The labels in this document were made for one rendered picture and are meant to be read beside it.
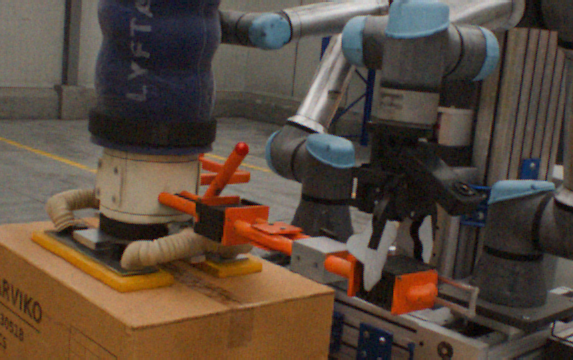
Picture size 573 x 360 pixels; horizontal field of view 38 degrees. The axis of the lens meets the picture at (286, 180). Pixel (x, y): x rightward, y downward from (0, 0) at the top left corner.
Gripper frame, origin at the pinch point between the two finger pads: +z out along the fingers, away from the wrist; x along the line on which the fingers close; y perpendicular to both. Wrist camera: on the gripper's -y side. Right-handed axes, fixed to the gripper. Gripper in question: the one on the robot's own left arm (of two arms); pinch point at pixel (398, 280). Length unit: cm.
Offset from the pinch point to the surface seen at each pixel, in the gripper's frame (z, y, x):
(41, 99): 76, 966, -405
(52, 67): 35, 982, -426
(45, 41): 1, 981, -414
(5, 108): 89, 963, -356
